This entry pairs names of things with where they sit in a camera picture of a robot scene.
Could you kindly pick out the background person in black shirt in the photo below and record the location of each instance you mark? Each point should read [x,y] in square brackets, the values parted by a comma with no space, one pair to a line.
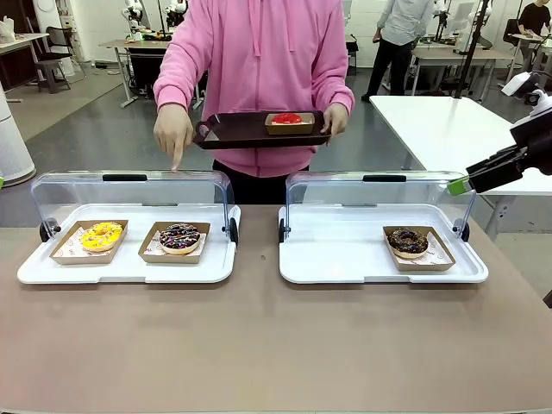
[535,19]

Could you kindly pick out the dark office chair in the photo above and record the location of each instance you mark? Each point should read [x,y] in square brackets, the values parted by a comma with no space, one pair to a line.
[54,60]

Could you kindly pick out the person in pink hoodie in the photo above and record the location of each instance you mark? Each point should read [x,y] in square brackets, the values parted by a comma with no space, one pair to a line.
[259,64]

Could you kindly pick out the grey background table with robots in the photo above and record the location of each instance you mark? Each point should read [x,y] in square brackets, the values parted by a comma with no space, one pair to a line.
[448,56]

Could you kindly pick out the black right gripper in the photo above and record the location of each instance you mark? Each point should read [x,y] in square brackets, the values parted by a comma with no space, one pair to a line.
[537,146]

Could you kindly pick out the white side table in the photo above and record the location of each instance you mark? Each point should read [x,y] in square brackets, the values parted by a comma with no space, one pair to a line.
[435,125]

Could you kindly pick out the person's right forearm pink sleeve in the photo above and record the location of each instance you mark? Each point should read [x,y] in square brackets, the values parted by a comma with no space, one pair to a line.
[177,73]

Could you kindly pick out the cardboard box of striped donut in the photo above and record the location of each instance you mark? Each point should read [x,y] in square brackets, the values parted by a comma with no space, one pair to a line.
[151,255]

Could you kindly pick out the cardboard box of sprinkled chocolate donut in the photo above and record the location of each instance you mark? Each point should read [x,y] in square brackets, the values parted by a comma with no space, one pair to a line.
[440,261]

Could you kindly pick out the chocolate donut with white stripes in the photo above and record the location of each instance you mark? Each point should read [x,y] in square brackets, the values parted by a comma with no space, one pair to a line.
[180,238]

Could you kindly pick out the chocolate donut with coloured sprinkles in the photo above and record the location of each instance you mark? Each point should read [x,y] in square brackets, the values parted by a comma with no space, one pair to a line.
[407,243]

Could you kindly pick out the black lid hinge knob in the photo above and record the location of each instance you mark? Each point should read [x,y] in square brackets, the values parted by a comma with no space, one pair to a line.
[44,232]
[465,230]
[233,233]
[281,230]

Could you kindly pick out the person's left forearm pink sleeve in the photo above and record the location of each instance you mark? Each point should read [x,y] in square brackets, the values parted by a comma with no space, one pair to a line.
[340,82]

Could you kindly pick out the white plastic bag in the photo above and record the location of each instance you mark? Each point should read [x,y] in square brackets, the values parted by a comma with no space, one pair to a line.
[8,31]

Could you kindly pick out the light wooden background desk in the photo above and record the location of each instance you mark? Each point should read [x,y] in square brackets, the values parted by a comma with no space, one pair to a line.
[21,41]

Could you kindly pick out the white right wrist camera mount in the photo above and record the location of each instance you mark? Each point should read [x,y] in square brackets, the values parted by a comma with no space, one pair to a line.
[519,84]

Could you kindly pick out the grey background work table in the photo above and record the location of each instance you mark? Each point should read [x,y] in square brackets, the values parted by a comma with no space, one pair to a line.
[125,45]

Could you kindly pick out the person's right hand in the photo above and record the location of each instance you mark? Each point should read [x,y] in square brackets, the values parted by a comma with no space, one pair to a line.
[172,129]

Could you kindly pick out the white cylindrical air purifier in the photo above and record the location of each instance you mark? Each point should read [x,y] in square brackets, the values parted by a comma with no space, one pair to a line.
[13,142]

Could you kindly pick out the black camera stand pole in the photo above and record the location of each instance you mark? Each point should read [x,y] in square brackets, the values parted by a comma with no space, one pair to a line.
[472,47]

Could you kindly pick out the cardboard box of yellow donut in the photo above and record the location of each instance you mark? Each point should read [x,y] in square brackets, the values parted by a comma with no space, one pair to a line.
[64,256]

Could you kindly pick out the cardboard box of red donut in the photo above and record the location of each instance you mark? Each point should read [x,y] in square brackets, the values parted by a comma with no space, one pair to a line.
[289,128]

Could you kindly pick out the red glazed donut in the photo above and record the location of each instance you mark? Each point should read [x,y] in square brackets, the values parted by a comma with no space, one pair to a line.
[285,117]

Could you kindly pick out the clear plastic display lid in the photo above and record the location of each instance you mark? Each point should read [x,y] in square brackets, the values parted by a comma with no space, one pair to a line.
[375,194]
[129,192]

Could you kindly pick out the yellow sprinkled donut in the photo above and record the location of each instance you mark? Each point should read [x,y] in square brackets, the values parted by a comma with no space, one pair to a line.
[102,236]

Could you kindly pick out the background person in light shirt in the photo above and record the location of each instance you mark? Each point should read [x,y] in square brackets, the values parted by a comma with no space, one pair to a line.
[401,34]

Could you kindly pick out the white display tray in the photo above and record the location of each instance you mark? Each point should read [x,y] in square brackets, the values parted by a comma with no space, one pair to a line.
[340,259]
[129,274]

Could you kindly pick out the person's left hand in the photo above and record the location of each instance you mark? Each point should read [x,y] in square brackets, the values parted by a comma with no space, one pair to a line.
[336,121]

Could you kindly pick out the black serving tray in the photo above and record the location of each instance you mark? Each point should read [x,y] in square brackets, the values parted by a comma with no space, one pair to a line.
[241,133]

